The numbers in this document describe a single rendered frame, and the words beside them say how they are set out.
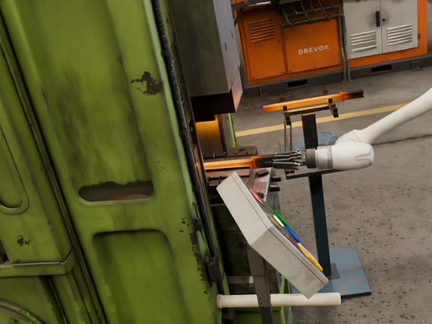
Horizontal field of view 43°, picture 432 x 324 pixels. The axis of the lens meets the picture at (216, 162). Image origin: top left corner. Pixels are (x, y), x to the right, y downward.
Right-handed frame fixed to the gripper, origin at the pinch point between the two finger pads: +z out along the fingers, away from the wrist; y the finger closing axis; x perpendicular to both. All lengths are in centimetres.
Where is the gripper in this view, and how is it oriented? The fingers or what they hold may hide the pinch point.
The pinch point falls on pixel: (263, 161)
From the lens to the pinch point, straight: 218.4
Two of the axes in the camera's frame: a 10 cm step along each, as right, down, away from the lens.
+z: -9.7, 0.6, 2.2
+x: -1.6, -8.8, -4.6
